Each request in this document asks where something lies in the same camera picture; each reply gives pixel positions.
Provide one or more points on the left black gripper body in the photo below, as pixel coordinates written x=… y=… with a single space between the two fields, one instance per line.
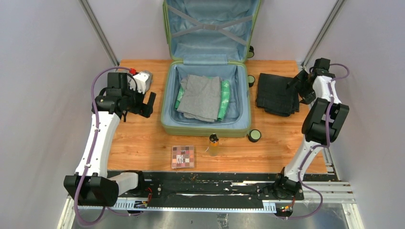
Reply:
x=134 y=100

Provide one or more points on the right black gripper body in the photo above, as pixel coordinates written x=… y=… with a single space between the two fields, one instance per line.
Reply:
x=305 y=91

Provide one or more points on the black cloth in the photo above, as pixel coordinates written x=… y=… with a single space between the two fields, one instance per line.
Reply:
x=274 y=95

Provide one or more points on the grey cloth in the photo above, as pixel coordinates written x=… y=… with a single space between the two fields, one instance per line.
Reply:
x=201 y=97

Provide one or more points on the eyeshadow palette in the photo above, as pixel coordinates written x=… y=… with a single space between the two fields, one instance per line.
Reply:
x=182 y=157

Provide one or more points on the green white patterned cloth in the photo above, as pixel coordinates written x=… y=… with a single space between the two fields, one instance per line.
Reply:
x=225 y=99

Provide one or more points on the amber bottle black cap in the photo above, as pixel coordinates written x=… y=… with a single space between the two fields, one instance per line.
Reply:
x=213 y=145

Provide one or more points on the green suitcase blue lining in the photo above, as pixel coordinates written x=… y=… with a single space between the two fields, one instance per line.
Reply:
x=209 y=38

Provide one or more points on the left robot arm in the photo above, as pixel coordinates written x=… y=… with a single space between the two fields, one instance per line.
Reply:
x=90 y=184

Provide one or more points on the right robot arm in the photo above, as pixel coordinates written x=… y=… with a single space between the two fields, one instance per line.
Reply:
x=320 y=128

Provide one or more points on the crumpled grey-green cloth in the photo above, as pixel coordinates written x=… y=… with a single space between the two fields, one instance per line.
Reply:
x=138 y=99

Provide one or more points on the green suitcase wheel middle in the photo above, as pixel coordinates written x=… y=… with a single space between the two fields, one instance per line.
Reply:
x=251 y=80

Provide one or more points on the green suitcase wheel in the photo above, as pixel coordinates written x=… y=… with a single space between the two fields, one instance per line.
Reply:
x=251 y=80
x=251 y=52
x=254 y=135

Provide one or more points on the green suitcase wheel rear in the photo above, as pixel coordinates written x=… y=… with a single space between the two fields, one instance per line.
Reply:
x=251 y=52

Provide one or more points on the green suitcase wheel front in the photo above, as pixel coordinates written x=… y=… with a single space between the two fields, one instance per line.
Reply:
x=254 y=135

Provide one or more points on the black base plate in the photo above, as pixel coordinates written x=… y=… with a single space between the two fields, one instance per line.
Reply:
x=209 y=190

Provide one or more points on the aluminium frame rail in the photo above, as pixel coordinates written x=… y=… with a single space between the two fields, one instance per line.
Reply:
x=326 y=205

